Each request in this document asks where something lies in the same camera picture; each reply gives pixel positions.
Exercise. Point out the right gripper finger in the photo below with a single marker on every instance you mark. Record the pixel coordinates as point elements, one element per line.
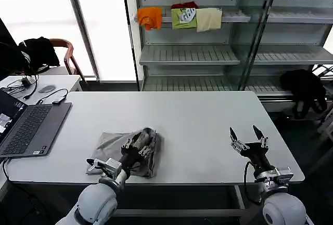
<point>261,138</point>
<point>237,143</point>

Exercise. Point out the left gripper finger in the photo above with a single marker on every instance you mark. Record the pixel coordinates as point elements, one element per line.
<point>145,151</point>
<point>127,144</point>

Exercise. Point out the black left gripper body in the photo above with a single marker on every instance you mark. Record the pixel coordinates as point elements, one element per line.
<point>130,157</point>

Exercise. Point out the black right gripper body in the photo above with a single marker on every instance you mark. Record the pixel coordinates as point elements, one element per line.
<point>256,156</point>

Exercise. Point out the grey printed t-shirt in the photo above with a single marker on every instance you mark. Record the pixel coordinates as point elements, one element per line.
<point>109,142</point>

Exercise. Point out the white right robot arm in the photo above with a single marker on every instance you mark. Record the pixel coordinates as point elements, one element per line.
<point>281,204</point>

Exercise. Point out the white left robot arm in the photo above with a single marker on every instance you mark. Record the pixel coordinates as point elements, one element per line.
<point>99,201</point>

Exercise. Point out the black bag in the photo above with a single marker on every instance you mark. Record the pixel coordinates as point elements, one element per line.
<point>303,87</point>

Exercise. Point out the white side desk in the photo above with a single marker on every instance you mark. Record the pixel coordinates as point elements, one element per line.
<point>65,82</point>

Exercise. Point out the dark grey laptop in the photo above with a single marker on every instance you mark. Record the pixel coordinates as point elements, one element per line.
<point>31,129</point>

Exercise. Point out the grey computer mouse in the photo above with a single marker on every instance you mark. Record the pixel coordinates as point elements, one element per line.
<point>46,89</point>

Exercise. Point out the grey metal shelf rack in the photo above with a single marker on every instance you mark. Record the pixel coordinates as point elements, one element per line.
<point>192,56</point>

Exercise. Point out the brown wooden chair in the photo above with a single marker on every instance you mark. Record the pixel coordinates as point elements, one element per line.
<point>70,58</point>

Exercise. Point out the black power adapter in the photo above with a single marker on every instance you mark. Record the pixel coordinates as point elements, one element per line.
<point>26,82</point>

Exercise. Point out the black jacket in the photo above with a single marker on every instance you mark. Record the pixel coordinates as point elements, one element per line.
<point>39,53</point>

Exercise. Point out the black monitor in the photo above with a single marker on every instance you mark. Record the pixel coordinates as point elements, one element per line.
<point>6,51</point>

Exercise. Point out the grey metal table frame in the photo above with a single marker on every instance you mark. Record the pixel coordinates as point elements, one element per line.
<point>169,212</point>

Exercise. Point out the grey window frame post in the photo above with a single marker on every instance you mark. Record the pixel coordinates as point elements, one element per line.
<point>83,27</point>

